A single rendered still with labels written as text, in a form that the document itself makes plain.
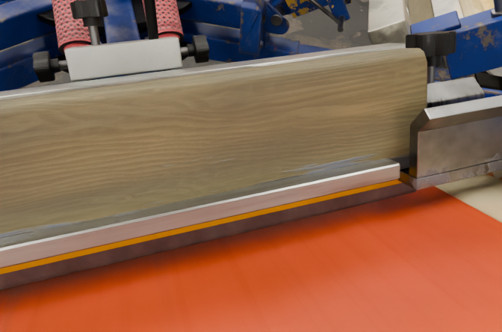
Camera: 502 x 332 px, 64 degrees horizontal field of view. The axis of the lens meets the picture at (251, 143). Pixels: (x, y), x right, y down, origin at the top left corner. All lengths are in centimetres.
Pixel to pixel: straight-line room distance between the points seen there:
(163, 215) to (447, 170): 17
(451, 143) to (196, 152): 16
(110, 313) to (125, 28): 64
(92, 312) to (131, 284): 3
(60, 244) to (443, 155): 22
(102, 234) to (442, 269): 17
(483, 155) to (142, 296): 22
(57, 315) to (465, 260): 21
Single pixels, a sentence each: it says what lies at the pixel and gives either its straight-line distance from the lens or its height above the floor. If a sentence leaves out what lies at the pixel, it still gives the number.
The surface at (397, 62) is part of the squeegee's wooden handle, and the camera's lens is 26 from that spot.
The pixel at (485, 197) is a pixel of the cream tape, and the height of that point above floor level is 120.
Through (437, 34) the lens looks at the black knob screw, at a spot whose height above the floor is 124.
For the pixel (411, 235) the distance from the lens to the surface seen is 27.
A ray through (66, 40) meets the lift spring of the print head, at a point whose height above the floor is 111.
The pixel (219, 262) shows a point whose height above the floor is 120.
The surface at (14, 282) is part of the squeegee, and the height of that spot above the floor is 120.
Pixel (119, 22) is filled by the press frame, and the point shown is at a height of 102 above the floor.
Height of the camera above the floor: 142
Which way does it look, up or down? 45 degrees down
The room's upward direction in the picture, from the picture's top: 5 degrees clockwise
